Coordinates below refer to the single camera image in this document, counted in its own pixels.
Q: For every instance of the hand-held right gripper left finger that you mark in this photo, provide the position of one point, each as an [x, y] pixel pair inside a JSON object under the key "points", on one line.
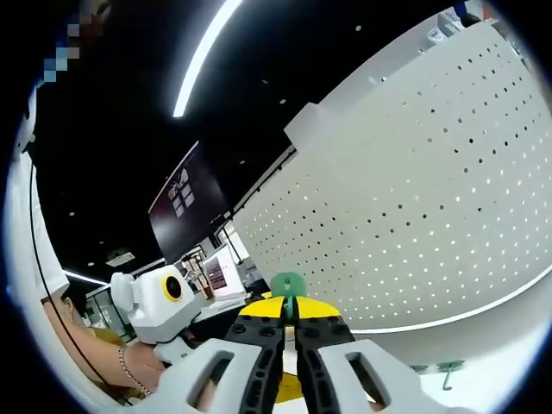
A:
{"points": [[198, 379]]}

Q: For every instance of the ceiling air conditioner unit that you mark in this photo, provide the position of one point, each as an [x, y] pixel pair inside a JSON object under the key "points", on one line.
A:
{"points": [[121, 258]]}

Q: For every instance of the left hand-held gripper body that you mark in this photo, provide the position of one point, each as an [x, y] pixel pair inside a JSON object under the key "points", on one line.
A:
{"points": [[151, 310]]}

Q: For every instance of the short ceiling light strip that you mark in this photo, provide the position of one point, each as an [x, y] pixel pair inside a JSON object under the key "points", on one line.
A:
{"points": [[86, 277]]}

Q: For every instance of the large dark wall screen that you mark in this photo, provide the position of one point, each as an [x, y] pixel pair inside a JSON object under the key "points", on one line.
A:
{"points": [[185, 215]]}

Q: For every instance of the long ceiling light strip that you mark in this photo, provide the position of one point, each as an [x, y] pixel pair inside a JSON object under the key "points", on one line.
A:
{"points": [[202, 56]]}

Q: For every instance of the person's white shirt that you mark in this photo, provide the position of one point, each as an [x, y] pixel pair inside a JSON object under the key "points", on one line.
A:
{"points": [[26, 215]]}

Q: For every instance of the green hook assembly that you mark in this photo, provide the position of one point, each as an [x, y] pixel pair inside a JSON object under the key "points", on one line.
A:
{"points": [[419, 368], [286, 284], [448, 368]]}

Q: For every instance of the silver laptop pink screen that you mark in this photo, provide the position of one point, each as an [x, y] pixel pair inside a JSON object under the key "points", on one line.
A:
{"points": [[222, 271]]}

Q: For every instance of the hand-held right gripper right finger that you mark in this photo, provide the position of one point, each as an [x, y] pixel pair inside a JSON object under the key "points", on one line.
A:
{"points": [[379, 379]]}

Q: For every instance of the person's left hand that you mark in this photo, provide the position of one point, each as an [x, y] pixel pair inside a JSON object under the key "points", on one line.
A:
{"points": [[148, 364]]}

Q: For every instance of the white storage shelf rack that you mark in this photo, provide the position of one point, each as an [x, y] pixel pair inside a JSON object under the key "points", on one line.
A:
{"points": [[448, 21]]}

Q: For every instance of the white perforated mounting plate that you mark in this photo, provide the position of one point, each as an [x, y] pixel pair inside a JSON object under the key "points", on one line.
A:
{"points": [[409, 194]]}

